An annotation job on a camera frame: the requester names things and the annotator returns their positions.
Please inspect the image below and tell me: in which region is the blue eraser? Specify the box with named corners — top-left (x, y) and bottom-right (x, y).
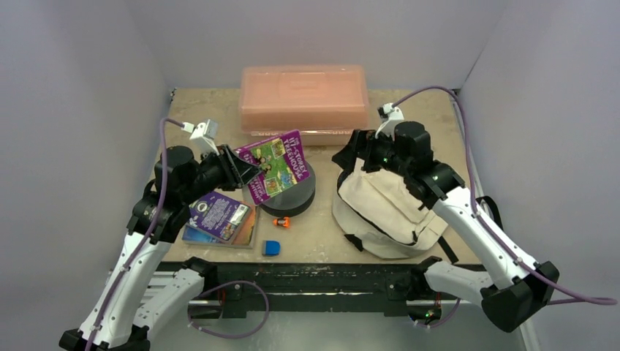
top-left (262, 240), bottom-right (281, 257)

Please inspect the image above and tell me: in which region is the small orange toy car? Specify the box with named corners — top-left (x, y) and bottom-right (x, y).
top-left (273, 216), bottom-right (290, 228)

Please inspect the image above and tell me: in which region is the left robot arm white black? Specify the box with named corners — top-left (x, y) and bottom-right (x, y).
top-left (58, 145), bottom-right (261, 350)

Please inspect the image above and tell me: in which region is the pink translucent storage box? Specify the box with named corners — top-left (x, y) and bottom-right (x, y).
top-left (238, 64), bottom-right (369, 146)

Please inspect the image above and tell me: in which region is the orange cover book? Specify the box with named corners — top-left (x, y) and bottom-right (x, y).
top-left (232, 205), bottom-right (260, 249)

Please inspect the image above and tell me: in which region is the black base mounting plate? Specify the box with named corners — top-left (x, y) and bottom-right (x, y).
top-left (185, 263), bottom-right (456, 325)

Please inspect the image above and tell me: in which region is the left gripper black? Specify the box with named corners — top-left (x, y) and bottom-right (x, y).
top-left (180, 143), bottom-right (261, 204)

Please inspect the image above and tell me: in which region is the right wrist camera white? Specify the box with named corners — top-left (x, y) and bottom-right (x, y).
top-left (375, 103), bottom-right (404, 138)

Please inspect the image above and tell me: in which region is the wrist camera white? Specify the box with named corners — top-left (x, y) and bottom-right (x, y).
top-left (375, 103), bottom-right (404, 138)
top-left (181, 119), bottom-right (219, 155)

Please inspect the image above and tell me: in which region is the cream canvas backpack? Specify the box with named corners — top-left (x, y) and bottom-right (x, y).
top-left (331, 161), bottom-right (480, 265)

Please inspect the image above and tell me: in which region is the purple treehouse book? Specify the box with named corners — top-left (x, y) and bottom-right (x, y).
top-left (235, 129), bottom-right (310, 205)

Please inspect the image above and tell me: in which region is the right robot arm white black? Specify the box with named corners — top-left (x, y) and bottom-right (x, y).
top-left (332, 121), bottom-right (560, 333)

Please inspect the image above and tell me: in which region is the black filament spool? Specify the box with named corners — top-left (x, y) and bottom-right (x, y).
top-left (259, 163), bottom-right (317, 217)

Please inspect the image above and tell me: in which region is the aluminium rail right side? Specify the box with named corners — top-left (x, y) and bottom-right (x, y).
top-left (448, 89), bottom-right (504, 229)

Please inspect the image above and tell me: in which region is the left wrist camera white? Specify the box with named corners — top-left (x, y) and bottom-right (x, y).
top-left (181, 119), bottom-right (219, 155)

